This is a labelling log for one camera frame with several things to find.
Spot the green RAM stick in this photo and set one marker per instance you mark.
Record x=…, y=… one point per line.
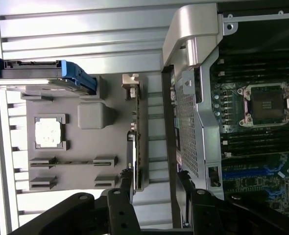
x=73, y=162

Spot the grey plastic parts rack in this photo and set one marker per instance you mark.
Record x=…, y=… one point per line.
x=85, y=151

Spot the black RAM slot bank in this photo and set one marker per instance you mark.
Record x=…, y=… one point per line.
x=257, y=71
x=257, y=145

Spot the CPU socket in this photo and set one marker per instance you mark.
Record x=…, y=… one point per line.
x=265, y=105

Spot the green motherboard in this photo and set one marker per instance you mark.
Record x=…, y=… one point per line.
x=252, y=186

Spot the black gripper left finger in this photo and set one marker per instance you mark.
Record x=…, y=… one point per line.
x=120, y=213

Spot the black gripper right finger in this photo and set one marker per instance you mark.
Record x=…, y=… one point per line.
x=208, y=213

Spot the hard disk in blue caddy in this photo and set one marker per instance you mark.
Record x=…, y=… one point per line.
x=36, y=73

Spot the blue expansion slot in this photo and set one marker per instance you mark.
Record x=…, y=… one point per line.
x=252, y=173

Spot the black open PC case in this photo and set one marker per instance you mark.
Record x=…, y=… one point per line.
x=191, y=122

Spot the silver CPU chip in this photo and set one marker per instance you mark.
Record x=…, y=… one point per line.
x=47, y=133

